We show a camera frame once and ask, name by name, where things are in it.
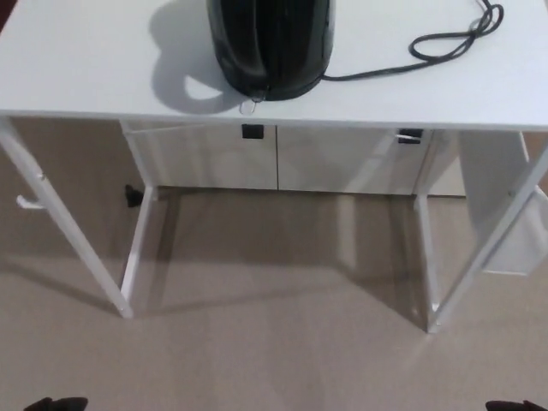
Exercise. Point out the black kettle base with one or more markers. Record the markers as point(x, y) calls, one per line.
point(295, 95)

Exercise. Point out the clear kettle switch lever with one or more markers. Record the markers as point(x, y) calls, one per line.
point(252, 105)

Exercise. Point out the white table leg hook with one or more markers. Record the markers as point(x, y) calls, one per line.
point(26, 204)

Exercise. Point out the white cabinet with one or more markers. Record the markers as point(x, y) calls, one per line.
point(334, 158)

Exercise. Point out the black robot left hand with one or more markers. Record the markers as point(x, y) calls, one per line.
point(55, 406)

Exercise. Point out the black electric kettle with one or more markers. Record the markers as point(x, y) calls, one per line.
point(269, 38)

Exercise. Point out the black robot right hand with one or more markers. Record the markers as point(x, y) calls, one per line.
point(511, 407)

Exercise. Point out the small black floor object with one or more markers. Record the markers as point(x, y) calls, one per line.
point(132, 196)

